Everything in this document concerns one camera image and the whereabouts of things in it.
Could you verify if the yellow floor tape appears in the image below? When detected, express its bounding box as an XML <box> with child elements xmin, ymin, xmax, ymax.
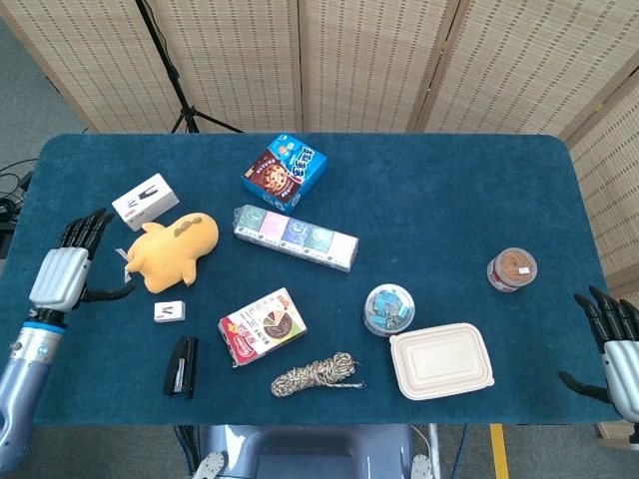
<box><xmin>489</xmin><ymin>423</ymin><xmax>510</xmax><ymax>479</ymax></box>

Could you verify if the black tripod stand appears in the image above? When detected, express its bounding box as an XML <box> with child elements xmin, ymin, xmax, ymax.
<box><xmin>133</xmin><ymin>0</ymin><xmax>245</xmax><ymax>135</ymax></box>

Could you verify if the bamboo folding screen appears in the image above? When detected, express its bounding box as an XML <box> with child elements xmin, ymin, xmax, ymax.
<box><xmin>0</xmin><ymin>0</ymin><xmax>639</xmax><ymax>320</ymax></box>

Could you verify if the braided rope bundle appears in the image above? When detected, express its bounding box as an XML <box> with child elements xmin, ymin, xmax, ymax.
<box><xmin>270</xmin><ymin>351</ymin><xmax>366</xmax><ymax>399</ymax></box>

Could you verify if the yellow plush toy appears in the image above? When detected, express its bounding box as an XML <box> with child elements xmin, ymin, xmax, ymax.
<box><xmin>115</xmin><ymin>212</ymin><xmax>221</xmax><ymax>293</ymax></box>

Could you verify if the grey-blue robot torso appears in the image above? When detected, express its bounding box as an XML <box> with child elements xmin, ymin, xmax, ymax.
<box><xmin>192</xmin><ymin>423</ymin><xmax>441</xmax><ymax>479</ymax></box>

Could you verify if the blue felt table cover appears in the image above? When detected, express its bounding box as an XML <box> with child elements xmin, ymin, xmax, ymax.
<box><xmin>0</xmin><ymin>132</ymin><xmax>636</xmax><ymax>427</ymax></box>

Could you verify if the pastel tissue multipack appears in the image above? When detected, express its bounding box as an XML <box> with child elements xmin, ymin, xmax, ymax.
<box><xmin>233</xmin><ymin>204</ymin><xmax>360</xmax><ymax>273</ymax></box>

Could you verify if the blue cable under table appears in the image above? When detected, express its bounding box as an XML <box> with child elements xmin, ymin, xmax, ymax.
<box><xmin>456</xmin><ymin>423</ymin><xmax>471</xmax><ymax>479</ymax></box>

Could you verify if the black floor cable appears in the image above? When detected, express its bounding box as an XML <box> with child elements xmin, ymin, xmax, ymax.
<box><xmin>0</xmin><ymin>158</ymin><xmax>39</xmax><ymax>221</ymax></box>

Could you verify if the white box with black print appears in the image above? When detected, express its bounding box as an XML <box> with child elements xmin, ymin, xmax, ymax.
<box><xmin>111</xmin><ymin>173</ymin><xmax>181</xmax><ymax>233</ymax></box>

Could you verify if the clear tub of binder clips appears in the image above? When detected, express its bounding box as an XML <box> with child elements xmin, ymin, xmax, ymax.
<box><xmin>363</xmin><ymin>283</ymin><xmax>416</xmax><ymax>336</ymax></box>

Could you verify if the black stapler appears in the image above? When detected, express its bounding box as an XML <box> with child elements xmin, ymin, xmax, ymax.
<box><xmin>163</xmin><ymin>336</ymin><xmax>200</xmax><ymax>399</ymax></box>

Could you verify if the blue cookie box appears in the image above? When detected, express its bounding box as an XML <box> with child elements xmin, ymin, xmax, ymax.
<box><xmin>242</xmin><ymin>132</ymin><xmax>328</xmax><ymax>211</ymax></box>

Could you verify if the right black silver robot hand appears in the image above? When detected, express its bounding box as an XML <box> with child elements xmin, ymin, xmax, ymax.
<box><xmin>557</xmin><ymin>284</ymin><xmax>639</xmax><ymax>424</ymax></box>

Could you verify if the red white cereal box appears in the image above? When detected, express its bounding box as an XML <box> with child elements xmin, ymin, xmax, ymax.
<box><xmin>218</xmin><ymin>286</ymin><xmax>309</xmax><ymax>369</ymax></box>

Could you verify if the beige lidded food container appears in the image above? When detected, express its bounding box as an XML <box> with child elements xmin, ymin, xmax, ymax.
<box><xmin>388</xmin><ymin>321</ymin><xmax>496</xmax><ymax>401</ymax></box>

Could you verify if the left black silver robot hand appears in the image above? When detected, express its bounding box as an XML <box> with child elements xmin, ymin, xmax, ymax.
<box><xmin>28</xmin><ymin>208</ymin><xmax>137</xmax><ymax>314</ymax></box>

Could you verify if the small white staples box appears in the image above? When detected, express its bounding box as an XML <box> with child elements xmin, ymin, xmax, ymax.
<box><xmin>153</xmin><ymin>300</ymin><xmax>188</xmax><ymax>324</ymax></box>

